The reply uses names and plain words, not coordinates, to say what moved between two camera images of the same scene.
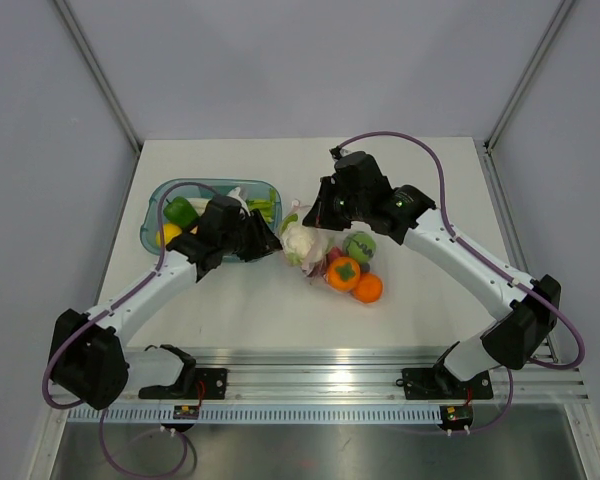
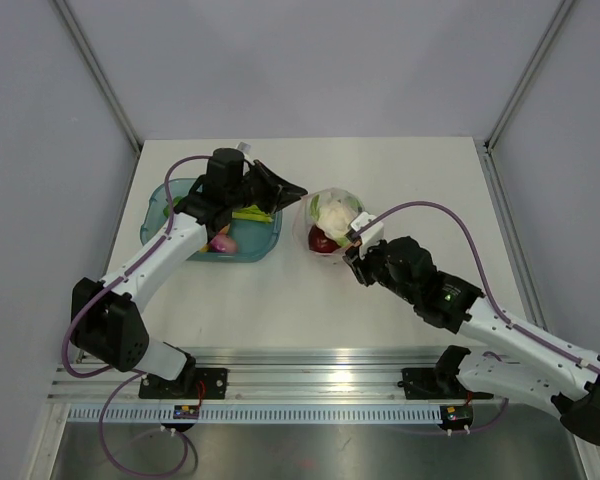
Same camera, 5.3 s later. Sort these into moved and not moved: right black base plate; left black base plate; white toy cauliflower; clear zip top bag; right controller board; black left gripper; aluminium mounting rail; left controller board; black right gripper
Moved: white toy cauliflower; black left gripper; black right gripper; clear zip top bag
Not moved: left controller board; aluminium mounting rail; left black base plate; right black base plate; right controller board
